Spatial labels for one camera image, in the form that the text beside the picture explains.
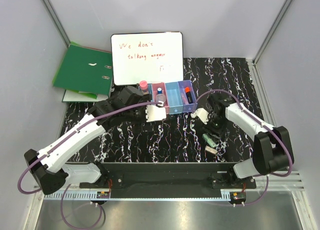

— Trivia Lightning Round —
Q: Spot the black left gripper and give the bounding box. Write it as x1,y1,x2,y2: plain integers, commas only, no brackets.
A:
124,94,156,132

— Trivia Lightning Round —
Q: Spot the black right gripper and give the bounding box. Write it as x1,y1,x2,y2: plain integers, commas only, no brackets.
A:
200,114,228,143

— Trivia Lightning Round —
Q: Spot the light blue plastic bin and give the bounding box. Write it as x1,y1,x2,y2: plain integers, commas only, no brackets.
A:
142,84,153,102

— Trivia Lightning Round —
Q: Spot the clear round glitter container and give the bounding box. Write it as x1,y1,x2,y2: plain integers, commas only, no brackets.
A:
155,94,167,105

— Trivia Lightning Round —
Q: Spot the pink capped glitter jar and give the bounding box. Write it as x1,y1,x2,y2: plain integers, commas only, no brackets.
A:
139,80,150,95

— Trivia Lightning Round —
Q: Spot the pink plastic bin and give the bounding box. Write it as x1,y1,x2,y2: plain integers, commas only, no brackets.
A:
151,82,169,115

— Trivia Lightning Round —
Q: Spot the purple plastic bin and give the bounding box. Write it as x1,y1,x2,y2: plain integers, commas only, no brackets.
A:
178,80,198,113

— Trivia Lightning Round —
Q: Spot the pink eraser bar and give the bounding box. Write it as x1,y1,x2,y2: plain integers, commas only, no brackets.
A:
181,93,189,105

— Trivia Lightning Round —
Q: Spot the orange black highlighter marker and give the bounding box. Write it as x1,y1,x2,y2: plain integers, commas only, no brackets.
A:
184,87,193,104

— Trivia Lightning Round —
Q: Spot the white dry-erase board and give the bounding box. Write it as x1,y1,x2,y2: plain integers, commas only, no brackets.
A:
110,31,184,86

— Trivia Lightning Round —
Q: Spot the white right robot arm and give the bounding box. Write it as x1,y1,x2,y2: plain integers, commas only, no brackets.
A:
195,93,295,189

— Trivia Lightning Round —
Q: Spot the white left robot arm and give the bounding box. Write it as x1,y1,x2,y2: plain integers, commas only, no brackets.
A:
24,86,152,195

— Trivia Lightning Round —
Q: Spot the white small eraser block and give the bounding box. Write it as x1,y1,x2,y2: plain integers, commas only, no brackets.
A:
205,146,218,155

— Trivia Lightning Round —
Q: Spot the green white paper booklet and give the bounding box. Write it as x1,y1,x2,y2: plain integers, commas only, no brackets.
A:
62,90,109,103

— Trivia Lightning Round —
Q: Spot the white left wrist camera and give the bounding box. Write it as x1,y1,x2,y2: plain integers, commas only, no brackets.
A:
145,105,167,123

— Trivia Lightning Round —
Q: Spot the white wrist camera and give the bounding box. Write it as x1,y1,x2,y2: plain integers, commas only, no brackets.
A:
145,105,167,123
191,108,209,125

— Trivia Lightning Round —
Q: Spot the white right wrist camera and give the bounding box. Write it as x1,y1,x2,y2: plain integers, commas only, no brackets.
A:
191,108,209,125

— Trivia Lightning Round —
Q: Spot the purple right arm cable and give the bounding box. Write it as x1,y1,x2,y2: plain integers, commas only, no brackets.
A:
191,89,295,207

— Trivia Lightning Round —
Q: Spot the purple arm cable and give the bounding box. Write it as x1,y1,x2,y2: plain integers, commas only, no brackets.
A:
191,89,295,207
17,101,163,228

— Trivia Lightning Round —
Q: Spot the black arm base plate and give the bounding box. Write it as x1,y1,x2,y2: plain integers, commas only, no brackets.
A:
79,162,257,201

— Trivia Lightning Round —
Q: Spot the green ring binder folder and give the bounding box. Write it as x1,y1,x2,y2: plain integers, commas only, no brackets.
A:
52,44,113,96

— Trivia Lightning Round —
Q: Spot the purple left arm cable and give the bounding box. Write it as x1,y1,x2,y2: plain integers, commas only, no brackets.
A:
17,101,163,228

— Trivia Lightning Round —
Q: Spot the aluminium rail frame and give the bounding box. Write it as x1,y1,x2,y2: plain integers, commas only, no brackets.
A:
25,57,316,230

